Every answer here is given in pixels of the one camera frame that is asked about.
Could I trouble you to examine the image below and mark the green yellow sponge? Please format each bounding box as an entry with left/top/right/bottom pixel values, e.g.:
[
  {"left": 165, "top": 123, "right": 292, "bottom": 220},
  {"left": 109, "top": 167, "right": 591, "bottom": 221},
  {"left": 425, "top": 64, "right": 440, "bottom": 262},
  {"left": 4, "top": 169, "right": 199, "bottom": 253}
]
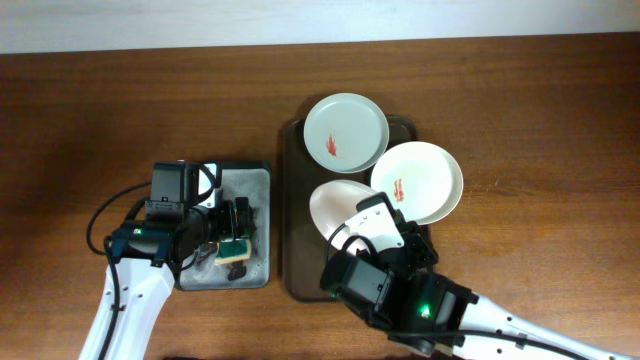
[{"left": 214, "top": 239, "right": 252, "bottom": 265}]

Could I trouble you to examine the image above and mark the cream white plate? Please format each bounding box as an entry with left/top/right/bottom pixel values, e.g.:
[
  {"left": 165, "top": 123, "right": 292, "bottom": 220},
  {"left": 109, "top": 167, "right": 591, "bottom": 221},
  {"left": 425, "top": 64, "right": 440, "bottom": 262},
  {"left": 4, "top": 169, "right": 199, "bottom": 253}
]
[{"left": 370, "top": 141, "right": 464, "bottom": 225}]

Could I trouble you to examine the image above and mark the pink white plate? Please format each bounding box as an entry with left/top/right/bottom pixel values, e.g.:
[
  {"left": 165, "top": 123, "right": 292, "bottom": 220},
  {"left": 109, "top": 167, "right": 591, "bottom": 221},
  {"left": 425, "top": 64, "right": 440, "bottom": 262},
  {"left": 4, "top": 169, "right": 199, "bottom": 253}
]
[{"left": 309, "top": 180, "right": 376, "bottom": 260}]

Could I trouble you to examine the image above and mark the pale green plate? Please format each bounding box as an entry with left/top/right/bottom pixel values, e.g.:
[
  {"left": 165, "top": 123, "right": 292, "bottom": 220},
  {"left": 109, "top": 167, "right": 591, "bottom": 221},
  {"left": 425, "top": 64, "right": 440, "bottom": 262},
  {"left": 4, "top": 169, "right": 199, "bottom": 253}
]
[{"left": 303, "top": 93, "right": 390, "bottom": 174}]

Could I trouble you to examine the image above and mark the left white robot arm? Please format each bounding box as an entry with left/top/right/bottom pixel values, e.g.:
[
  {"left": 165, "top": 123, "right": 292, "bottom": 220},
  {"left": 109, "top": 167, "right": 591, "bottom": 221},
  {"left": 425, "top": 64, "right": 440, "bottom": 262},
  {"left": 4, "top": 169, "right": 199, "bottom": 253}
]
[{"left": 80, "top": 161, "right": 255, "bottom": 359}]

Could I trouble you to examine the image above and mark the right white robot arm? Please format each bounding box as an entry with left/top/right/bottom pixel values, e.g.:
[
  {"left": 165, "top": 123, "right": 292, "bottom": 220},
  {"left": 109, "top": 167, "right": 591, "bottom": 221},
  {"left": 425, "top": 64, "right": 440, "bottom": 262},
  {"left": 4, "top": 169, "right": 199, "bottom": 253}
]
[{"left": 320, "top": 206, "right": 619, "bottom": 359}]

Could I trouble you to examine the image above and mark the black soapy water tray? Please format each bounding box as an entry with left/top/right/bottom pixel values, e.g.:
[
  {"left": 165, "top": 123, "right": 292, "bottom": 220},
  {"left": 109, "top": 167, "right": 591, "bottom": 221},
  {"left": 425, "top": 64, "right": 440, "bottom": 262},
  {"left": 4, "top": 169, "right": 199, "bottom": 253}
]
[{"left": 176, "top": 161, "right": 272, "bottom": 291}]

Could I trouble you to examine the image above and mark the brown serving tray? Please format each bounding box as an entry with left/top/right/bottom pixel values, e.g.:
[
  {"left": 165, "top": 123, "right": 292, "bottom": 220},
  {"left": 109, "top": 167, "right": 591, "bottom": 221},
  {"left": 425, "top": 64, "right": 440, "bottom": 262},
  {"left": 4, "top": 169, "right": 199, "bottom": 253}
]
[{"left": 282, "top": 114, "right": 434, "bottom": 303}]

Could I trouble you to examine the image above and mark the right black cable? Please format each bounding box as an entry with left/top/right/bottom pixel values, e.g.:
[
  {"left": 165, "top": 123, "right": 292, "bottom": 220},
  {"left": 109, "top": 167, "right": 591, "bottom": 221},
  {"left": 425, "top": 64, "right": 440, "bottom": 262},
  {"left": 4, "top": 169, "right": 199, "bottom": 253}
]
[{"left": 324, "top": 222, "right": 596, "bottom": 360}]

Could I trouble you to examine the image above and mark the black cable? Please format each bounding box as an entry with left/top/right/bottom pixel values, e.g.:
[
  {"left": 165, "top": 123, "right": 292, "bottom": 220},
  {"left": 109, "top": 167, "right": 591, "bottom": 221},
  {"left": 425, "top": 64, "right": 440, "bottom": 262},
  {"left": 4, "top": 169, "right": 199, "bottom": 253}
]
[
  {"left": 324, "top": 222, "right": 596, "bottom": 360},
  {"left": 85, "top": 180, "right": 154, "bottom": 360}
]

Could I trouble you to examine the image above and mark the left black cable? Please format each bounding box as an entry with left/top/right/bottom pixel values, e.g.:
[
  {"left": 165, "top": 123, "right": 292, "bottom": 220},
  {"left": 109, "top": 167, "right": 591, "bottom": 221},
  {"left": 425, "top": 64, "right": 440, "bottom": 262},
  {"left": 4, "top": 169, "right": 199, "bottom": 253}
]
[{"left": 85, "top": 180, "right": 154, "bottom": 360}]

